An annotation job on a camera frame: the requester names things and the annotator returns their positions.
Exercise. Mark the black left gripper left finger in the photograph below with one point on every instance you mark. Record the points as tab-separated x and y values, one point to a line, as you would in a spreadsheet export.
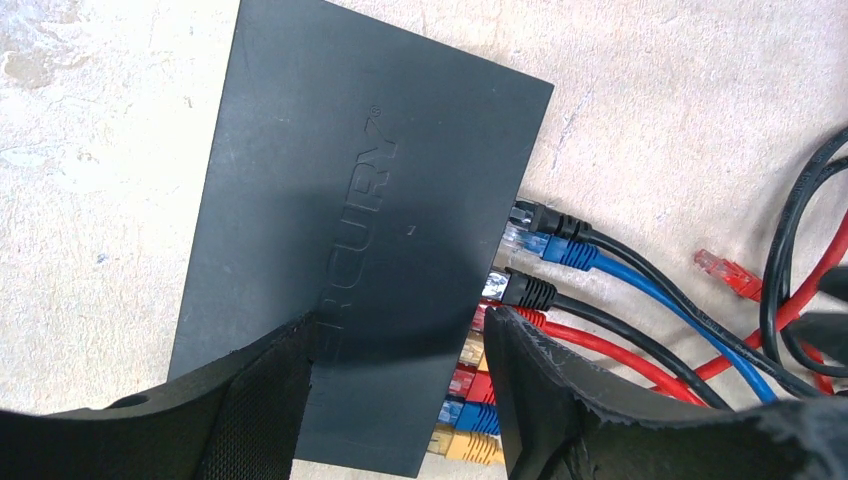
238	417

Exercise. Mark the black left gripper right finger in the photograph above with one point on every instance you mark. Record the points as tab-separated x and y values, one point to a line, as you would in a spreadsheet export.
563	417

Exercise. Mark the black network switch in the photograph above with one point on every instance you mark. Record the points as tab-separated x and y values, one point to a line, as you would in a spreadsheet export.
363	173

